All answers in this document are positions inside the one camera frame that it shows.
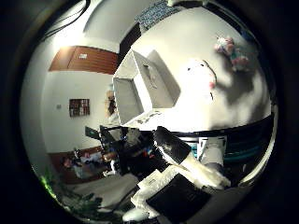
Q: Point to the speckled upholstered armchair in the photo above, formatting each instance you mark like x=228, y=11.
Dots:
x=155, y=14

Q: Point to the black computer monitor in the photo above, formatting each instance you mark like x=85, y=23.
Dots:
x=92, y=132

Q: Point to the teal striped rack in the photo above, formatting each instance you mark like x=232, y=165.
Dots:
x=244, y=155

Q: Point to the low brown wooden sideboard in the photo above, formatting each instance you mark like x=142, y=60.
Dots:
x=74, y=169

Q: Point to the white rectangular container box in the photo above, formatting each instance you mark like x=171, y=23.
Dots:
x=155, y=90

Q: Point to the white sign plate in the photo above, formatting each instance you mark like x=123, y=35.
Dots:
x=83, y=56

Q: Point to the green leafy plant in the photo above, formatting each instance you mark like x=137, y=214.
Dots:
x=84, y=202

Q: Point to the dark framed wall picture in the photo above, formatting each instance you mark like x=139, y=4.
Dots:
x=79, y=107

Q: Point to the light grey low table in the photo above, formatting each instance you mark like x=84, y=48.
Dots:
x=106, y=189

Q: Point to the white plush toy pink patches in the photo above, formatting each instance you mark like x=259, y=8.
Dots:
x=199, y=77

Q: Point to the pink and teal plush toy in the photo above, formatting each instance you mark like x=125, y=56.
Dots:
x=232, y=51

